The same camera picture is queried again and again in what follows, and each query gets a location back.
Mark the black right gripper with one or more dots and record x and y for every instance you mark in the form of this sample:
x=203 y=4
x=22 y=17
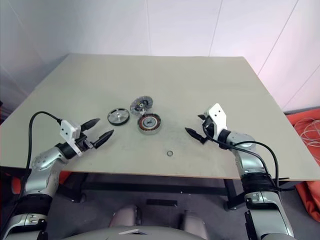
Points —
x=210 y=132

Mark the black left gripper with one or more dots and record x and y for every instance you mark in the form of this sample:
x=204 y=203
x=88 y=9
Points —
x=83 y=143

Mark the silver spoked motor rotor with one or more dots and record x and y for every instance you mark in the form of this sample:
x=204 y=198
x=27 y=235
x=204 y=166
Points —
x=118 y=116

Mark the grey finned rotor disc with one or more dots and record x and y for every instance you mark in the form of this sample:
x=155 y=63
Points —
x=139 y=105

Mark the copper wound stator ring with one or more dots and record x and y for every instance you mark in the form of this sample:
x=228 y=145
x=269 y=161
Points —
x=148 y=124

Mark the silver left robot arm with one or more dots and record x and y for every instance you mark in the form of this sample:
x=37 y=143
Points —
x=40 y=162

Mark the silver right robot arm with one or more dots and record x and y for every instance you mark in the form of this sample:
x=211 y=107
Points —
x=250 y=160

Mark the black flat floor plate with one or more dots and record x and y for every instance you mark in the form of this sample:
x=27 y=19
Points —
x=162 y=202

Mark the grey robot torso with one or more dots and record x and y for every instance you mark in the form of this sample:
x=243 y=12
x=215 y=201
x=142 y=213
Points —
x=100 y=235

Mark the orange fabric bag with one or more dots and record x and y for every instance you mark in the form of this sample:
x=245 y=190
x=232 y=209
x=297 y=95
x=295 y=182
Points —
x=311 y=197

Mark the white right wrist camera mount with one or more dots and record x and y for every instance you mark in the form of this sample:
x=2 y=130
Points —
x=217 y=115

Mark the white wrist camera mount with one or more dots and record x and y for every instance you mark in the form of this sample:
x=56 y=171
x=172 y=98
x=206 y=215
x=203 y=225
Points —
x=217 y=115
x=67 y=130

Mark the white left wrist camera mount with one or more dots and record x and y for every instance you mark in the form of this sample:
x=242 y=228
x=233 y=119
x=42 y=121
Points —
x=67 y=130

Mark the black table frame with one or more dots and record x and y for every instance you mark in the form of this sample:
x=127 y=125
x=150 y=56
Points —
x=150 y=186

